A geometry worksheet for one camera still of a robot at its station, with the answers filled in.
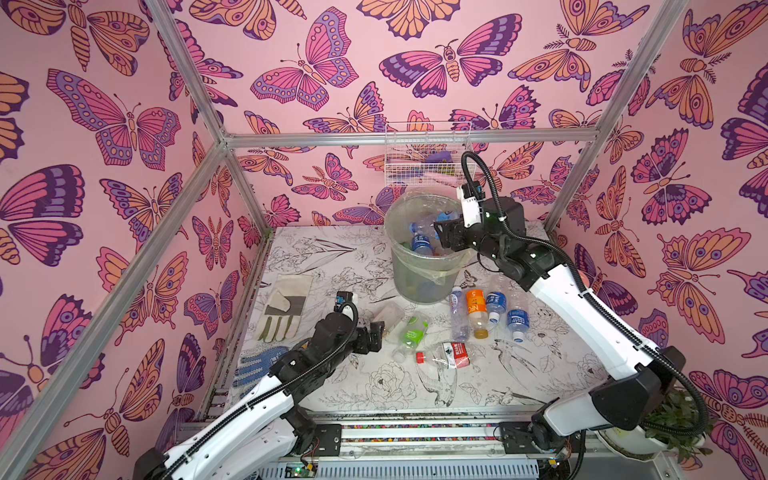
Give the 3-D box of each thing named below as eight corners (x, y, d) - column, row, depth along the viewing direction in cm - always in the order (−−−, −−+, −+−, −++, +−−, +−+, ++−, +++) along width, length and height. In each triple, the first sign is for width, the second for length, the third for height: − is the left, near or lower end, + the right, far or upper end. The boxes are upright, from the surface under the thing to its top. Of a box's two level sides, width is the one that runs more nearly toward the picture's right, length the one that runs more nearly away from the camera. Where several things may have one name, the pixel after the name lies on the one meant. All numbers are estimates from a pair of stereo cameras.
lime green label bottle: (392, 358, 88) (392, 353, 85) (409, 319, 96) (409, 313, 93) (412, 367, 87) (413, 362, 83) (428, 326, 95) (429, 320, 91)
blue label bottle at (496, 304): (484, 321, 96) (488, 313, 91) (485, 298, 101) (489, 290, 97) (501, 325, 95) (506, 317, 91) (501, 301, 100) (506, 293, 96)
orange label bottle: (470, 338, 92) (474, 331, 88) (463, 297, 101) (466, 289, 97) (489, 338, 92) (493, 331, 88) (480, 297, 101) (484, 289, 97)
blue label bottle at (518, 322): (511, 344, 91) (518, 335, 86) (504, 317, 97) (510, 307, 92) (528, 344, 91) (536, 335, 86) (520, 317, 97) (527, 307, 92)
